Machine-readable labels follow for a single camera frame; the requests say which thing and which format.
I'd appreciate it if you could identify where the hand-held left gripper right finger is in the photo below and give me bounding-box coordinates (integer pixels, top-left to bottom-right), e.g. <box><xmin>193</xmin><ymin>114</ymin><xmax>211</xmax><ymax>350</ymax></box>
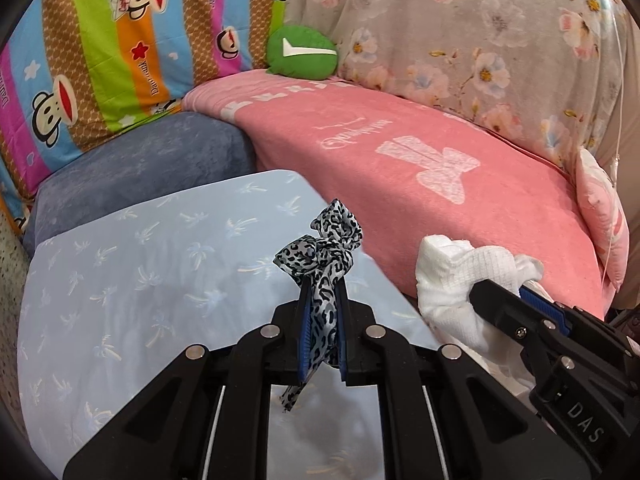
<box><xmin>334</xmin><ymin>282</ymin><xmax>592</xmax><ymax>480</ymax></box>

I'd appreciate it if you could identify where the pink blanket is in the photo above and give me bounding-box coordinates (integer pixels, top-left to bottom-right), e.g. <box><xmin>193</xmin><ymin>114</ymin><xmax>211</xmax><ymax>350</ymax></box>
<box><xmin>181</xmin><ymin>69</ymin><xmax>618</xmax><ymax>318</ymax></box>

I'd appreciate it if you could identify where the green plush cushion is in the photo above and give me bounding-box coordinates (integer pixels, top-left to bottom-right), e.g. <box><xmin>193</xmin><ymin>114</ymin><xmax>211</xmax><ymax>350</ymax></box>
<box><xmin>265</xmin><ymin>25</ymin><xmax>340</xmax><ymax>80</ymax></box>

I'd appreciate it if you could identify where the blue-grey velvet cushion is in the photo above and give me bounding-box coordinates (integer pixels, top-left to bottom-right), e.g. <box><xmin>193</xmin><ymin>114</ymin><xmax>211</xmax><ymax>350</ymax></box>
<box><xmin>22</xmin><ymin>111</ymin><xmax>257</xmax><ymax>256</ymax></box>

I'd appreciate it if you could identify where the leopard print scarf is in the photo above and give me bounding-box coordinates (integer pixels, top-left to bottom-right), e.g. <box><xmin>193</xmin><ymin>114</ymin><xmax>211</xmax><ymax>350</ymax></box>
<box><xmin>272</xmin><ymin>199</ymin><xmax>363</xmax><ymax>413</ymax></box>

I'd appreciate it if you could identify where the cream lace bed cover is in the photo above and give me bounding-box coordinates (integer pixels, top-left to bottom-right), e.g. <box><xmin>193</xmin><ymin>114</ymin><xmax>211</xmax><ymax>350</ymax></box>
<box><xmin>0</xmin><ymin>210</ymin><xmax>32</xmax><ymax>361</ymax></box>

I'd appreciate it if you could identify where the striped monkey print quilt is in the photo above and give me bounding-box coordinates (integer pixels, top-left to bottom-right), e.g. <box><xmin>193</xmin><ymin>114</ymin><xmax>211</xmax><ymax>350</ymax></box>
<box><xmin>0</xmin><ymin>0</ymin><xmax>291</xmax><ymax>233</ymax></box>

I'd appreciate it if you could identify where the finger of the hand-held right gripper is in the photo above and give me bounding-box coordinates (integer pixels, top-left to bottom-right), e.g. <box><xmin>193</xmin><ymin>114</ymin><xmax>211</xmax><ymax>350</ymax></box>
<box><xmin>469</xmin><ymin>279</ymin><xmax>577</xmax><ymax>387</ymax></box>
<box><xmin>519</xmin><ymin>284</ymin><xmax>640</xmax><ymax>362</ymax></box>

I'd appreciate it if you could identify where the grey floral blanket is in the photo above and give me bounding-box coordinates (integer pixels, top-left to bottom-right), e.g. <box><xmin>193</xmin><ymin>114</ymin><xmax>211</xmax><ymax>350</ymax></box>
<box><xmin>280</xmin><ymin>0</ymin><xmax>632</xmax><ymax>181</ymax></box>

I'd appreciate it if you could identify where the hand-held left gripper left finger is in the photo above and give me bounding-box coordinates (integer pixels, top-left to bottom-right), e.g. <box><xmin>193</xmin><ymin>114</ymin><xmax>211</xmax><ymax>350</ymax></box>
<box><xmin>62</xmin><ymin>285</ymin><xmax>311</xmax><ymax>480</ymax></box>

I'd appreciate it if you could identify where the pink pillow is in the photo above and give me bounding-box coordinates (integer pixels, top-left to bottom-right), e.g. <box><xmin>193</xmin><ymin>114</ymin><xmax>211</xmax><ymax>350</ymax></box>
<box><xmin>575</xmin><ymin>147</ymin><xmax>631</xmax><ymax>292</ymax></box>

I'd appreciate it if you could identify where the white quilted cloth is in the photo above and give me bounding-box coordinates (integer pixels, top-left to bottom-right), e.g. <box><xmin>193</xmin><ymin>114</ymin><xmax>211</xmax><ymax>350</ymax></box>
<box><xmin>416</xmin><ymin>234</ymin><xmax>545</xmax><ymax>357</ymax></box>

